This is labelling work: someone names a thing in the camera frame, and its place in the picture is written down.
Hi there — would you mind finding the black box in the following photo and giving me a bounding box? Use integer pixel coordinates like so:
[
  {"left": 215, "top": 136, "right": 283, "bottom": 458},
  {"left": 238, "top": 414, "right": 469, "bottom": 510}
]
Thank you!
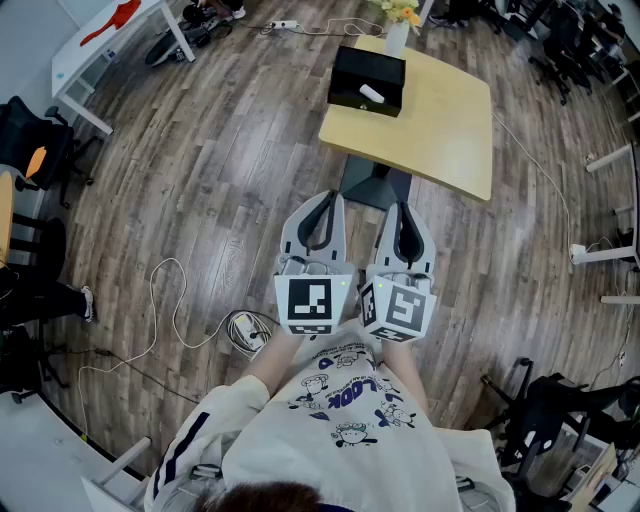
[{"left": 326, "top": 45, "right": 407, "bottom": 120}]

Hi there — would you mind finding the long white cable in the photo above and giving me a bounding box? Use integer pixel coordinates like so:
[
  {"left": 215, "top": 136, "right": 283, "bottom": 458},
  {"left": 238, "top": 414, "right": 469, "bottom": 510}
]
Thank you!
[{"left": 258, "top": 16, "right": 577, "bottom": 251}]

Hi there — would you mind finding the black stool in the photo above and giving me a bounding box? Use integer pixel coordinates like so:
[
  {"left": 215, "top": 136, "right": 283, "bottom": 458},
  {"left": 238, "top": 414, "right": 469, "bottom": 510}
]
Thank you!
[{"left": 8, "top": 211, "right": 68, "bottom": 282}]

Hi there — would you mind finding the white curved desk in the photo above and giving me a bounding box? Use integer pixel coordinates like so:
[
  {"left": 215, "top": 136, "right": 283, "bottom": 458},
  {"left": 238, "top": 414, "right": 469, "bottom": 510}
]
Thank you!
[{"left": 0, "top": 388, "right": 152, "bottom": 512}]

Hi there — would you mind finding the white vase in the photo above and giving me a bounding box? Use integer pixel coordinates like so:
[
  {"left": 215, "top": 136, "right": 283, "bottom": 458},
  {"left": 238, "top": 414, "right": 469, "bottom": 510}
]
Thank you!
[{"left": 384, "top": 19, "right": 412, "bottom": 59}]

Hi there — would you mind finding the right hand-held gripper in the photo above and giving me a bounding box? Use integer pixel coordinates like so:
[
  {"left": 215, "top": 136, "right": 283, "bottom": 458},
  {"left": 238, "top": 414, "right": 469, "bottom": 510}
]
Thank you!
[{"left": 358, "top": 199, "right": 438, "bottom": 345}]

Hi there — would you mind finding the white floor power strip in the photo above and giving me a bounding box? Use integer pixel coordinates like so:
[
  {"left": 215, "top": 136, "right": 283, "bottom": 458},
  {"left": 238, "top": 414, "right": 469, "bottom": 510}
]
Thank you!
[{"left": 227, "top": 309, "right": 272, "bottom": 359}]

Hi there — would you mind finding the yellow orange flower bouquet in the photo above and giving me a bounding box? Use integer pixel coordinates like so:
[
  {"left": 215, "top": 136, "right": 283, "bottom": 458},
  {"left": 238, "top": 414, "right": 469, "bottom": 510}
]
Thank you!
[{"left": 366, "top": 0, "right": 422, "bottom": 37}]

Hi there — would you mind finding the person's right forearm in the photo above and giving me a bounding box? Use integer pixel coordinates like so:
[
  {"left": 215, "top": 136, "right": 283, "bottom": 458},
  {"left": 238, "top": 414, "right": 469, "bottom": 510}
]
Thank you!
[{"left": 381, "top": 339, "right": 432, "bottom": 417}]

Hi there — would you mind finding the black table base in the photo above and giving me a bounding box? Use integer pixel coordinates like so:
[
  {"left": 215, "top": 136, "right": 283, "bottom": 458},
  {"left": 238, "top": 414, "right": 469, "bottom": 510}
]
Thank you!
[{"left": 340, "top": 153, "right": 413, "bottom": 212}]

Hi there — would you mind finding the looped white floor cable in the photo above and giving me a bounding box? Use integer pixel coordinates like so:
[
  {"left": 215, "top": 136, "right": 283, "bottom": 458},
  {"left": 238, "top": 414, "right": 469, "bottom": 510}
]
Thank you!
[{"left": 76, "top": 256, "right": 237, "bottom": 437}]

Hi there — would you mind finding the white desk with red shape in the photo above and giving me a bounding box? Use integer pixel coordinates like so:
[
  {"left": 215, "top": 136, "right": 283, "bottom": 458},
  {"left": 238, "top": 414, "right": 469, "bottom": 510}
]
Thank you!
[{"left": 50, "top": 0, "right": 197, "bottom": 137}]

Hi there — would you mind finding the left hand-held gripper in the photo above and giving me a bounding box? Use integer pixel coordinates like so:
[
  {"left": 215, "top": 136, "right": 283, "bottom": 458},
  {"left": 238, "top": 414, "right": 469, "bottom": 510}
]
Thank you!
[{"left": 273, "top": 189, "right": 357, "bottom": 342}]

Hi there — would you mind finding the white printed shirt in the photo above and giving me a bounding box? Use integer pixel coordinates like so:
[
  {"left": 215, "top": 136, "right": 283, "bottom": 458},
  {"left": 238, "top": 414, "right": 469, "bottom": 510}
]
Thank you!
[{"left": 143, "top": 318, "right": 517, "bottom": 512}]

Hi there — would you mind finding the black office chair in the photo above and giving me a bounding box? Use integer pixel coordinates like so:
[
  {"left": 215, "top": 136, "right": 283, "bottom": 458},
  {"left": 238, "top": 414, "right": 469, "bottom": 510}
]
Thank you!
[
  {"left": 528, "top": 3, "right": 627, "bottom": 107},
  {"left": 481, "top": 356, "right": 640, "bottom": 497},
  {"left": 0, "top": 95, "right": 105, "bottom": 209}
]

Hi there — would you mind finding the white desk frame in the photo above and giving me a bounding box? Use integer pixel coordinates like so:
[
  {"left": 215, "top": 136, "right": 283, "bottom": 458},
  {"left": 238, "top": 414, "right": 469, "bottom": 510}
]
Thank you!
[{"left": 571, "top": 141, "right": 640, "bottom": 307}]

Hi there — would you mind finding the person's left forearm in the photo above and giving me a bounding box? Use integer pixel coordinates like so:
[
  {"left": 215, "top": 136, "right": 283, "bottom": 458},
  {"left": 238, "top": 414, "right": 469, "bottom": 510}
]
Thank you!
[{"left": 243, "top": 328, "right": 312, "bottom": 397}]

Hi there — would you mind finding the orange cloth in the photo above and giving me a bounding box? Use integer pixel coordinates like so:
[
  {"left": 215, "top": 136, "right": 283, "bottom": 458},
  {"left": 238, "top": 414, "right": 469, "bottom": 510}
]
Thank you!
[{"left": 24, "top": 145, "right": 48, "bottom": 181}]

